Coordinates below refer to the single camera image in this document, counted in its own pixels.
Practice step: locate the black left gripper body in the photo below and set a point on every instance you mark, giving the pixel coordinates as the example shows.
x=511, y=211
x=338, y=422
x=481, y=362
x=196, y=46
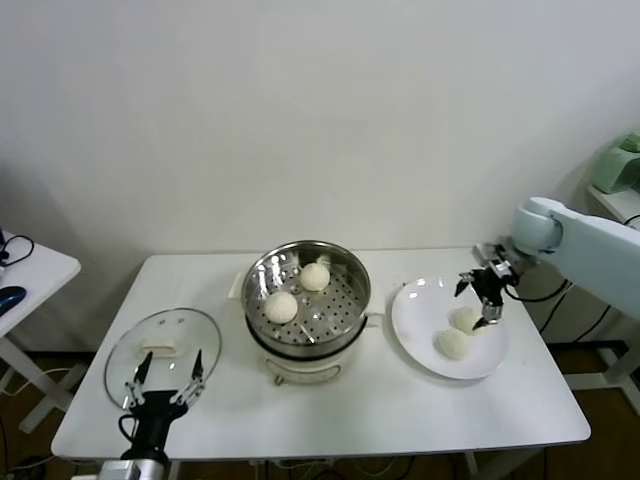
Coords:
x=157, y=415

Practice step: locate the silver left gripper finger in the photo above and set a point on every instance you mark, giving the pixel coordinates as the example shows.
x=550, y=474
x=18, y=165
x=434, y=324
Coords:
x=137, y=382
x=192, y=382

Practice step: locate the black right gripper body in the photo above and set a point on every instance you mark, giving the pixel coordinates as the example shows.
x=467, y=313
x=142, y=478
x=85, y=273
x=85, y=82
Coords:
x=492, y=282

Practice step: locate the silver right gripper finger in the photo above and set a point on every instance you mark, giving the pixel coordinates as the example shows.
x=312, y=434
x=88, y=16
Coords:
x=491, y=312
x=464, y=284

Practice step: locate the white steamed baozi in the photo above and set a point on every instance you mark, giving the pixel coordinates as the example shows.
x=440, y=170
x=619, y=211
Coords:
x=315, y=277
x=280, y=307
x=452, y=345
x=464, y=319

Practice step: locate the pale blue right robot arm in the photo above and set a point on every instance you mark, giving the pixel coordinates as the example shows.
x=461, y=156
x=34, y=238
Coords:
x=590, y=240

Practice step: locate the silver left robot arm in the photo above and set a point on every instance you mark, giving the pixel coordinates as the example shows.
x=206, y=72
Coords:
x=137, y=470

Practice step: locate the stainless steel steamer basket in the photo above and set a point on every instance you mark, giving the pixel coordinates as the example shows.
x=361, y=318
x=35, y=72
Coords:
x=325, y=320

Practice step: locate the white round plate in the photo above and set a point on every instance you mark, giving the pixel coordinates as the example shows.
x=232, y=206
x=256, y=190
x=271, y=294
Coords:
x=420, y=325

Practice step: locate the white electric cooker pot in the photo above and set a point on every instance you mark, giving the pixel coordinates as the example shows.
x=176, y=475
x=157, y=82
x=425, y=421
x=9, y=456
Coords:
x=305, y=367

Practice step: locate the white side table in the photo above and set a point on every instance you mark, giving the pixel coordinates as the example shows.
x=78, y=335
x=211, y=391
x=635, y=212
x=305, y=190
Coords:
x=45, y=265

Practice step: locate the blue computer mouse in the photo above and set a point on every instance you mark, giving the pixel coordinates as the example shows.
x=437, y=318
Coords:
x=11, y=296

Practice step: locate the green appliance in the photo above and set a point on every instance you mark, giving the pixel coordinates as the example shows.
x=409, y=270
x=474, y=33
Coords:
x=615, y=167

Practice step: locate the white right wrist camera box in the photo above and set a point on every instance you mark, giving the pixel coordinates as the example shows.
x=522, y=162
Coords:
x=490, y=252

